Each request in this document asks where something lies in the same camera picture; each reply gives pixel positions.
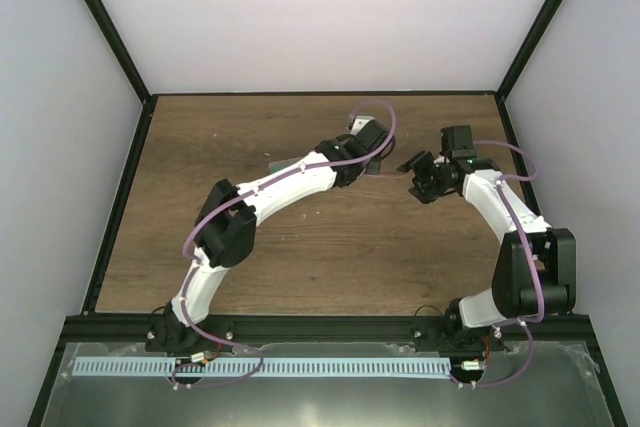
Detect green glasses case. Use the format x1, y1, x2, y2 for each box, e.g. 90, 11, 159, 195
268, 158, 299, 174

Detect red transparent sunglasses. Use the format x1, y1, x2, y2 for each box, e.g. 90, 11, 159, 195
366, 173, 405, 180

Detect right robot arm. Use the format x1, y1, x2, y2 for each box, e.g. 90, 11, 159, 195
398, 152, 577, 350

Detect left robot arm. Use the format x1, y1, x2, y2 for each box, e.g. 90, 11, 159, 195
168, 137, 387, 351

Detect metal sheet panel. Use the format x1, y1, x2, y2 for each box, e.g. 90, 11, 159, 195
42, 342, 613, 426

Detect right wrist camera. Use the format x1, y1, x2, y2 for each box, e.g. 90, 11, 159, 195
440, 125, 477, 161

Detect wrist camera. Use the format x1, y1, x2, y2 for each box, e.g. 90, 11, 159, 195
345, 115, 389, 157
440, 125, 477, 161

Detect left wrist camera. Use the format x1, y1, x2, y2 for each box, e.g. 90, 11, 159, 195
345, 115, 389, 157

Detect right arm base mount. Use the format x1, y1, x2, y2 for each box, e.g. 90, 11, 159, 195
410, 305, 495, 356

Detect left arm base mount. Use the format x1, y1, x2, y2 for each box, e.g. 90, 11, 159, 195
145, 306, 235, 355

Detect black right frame post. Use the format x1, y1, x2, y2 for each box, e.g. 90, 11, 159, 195
496, 0, 564, 101

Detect black frame post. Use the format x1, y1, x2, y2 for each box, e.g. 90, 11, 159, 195
83, 0, 151, 103
496, 0, 564, 101

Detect black aluminium front rail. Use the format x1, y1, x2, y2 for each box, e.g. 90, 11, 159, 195
63, 314, 592, 346

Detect black left frame post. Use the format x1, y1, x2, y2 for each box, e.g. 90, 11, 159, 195
83, 0, 151, 103

